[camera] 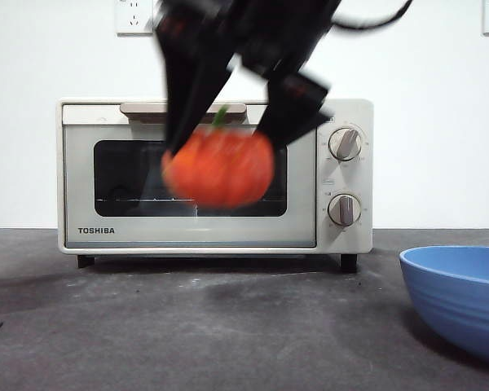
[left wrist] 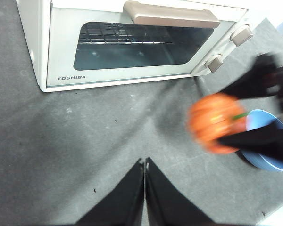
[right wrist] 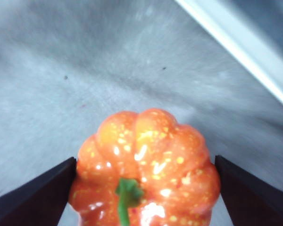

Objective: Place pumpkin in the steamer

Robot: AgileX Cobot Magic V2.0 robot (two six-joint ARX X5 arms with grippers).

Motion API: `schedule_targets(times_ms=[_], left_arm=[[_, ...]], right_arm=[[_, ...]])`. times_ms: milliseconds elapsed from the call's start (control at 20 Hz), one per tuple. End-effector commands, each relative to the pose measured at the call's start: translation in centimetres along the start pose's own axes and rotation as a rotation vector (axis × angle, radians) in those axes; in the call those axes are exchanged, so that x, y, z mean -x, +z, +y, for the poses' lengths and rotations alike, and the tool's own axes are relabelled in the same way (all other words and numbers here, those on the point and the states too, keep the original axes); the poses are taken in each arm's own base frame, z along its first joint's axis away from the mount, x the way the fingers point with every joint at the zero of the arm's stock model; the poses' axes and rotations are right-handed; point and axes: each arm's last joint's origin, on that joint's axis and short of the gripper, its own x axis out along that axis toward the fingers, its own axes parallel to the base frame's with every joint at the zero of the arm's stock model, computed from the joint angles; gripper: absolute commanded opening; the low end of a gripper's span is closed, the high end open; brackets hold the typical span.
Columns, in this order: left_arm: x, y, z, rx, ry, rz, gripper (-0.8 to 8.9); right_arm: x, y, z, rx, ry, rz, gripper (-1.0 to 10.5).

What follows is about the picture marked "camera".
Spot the orange pumpkin with green stem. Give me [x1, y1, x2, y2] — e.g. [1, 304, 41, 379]
[161, 104, 276, 211]

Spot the temperature knob of oven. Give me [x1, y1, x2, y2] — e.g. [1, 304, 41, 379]
[328, 126, 363, 162]

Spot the timer knob of oven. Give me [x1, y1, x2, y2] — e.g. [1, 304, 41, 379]
[327, 192, 363, 227]

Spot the cream white toaster oven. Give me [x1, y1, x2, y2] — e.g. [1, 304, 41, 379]
[55, 97, 375, 273]

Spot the blue ribbed bowl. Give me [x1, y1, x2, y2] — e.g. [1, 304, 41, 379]
[399, 245, 489, 364]

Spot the beige oven door handle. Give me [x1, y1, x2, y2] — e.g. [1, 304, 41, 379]
[119, 102, 248, 124]

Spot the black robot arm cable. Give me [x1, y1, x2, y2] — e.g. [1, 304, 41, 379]
[333, 0, 415, 31]

